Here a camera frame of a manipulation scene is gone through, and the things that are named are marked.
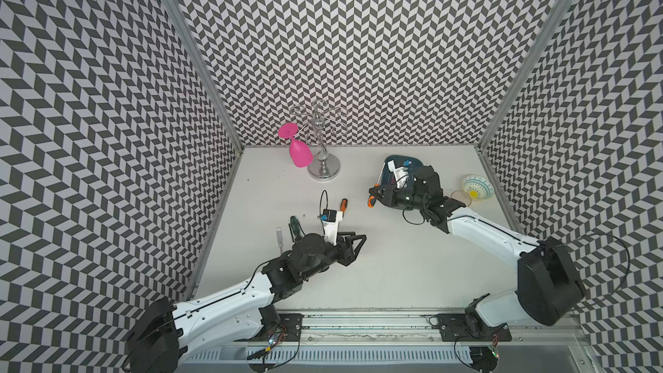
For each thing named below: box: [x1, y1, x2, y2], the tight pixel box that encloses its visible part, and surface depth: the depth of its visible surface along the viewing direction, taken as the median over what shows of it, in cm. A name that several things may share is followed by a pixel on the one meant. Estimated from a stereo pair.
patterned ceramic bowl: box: [461, 174, 495, 201], surface depth 103 cm
